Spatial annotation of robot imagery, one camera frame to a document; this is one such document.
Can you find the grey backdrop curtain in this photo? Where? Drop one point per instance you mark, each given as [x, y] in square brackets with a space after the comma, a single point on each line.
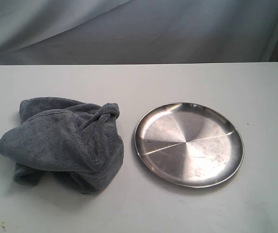
[111, 32]

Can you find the round stainless steel plate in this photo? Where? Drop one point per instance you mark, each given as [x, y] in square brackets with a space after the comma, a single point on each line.
[189, 144]

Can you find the grey microfibre cloth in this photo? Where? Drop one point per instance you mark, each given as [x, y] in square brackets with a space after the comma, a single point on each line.
[76, 142]

